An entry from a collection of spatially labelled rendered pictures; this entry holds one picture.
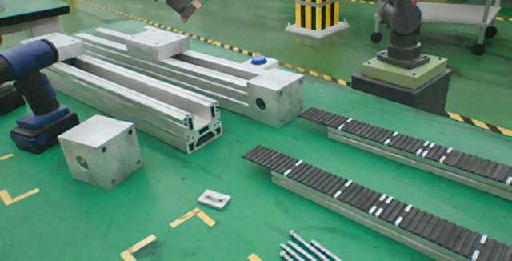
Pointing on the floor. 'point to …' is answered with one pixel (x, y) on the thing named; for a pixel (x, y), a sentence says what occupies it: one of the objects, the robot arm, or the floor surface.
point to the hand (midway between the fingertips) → (171, 10)
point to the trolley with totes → (458, 14)
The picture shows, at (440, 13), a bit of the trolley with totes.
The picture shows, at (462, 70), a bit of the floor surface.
